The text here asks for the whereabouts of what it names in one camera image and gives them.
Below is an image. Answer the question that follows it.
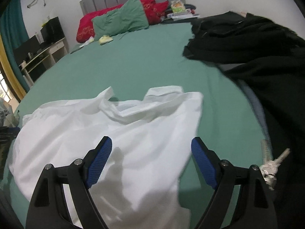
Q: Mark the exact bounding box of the white hooded shirt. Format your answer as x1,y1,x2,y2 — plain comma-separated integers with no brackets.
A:
9,86,203,228

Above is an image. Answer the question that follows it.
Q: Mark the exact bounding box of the black clothes pile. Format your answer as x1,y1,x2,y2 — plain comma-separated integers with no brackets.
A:
183,12,304,228

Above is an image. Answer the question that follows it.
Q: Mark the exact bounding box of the black car key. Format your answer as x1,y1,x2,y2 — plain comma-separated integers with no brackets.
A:
259,146,290,190

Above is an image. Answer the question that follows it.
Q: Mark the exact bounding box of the grey printed folded sweatshirt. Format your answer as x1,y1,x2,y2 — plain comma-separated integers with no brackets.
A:
0,97,20,128

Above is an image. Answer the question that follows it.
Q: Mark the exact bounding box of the yellow curtain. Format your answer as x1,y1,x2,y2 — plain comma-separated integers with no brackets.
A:
1,38,26,102

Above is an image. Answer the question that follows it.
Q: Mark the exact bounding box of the black computer monitor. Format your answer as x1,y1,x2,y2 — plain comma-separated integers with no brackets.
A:
13,36,40,65

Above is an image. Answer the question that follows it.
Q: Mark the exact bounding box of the white paper on bed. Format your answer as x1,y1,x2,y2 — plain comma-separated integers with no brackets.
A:
79,36,94,48

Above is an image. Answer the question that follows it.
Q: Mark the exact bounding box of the black computer tower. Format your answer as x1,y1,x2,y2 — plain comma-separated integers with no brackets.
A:
40,17,65,44

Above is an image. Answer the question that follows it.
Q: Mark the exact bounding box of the small yellow cloth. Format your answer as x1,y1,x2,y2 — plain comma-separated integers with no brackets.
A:
98,35,113,45

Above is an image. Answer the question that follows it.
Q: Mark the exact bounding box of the teal curtain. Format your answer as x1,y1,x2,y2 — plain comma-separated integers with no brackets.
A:
1,0,30,92

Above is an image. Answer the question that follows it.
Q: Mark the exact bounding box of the green pillow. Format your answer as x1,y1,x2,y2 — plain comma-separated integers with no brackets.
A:
91,0,149,41

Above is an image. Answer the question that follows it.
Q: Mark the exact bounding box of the stack of books and snacks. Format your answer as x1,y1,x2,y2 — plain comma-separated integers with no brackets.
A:
164,0,200,21

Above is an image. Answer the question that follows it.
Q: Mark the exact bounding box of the red pillow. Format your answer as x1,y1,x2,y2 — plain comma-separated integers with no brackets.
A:
76,0,169,43

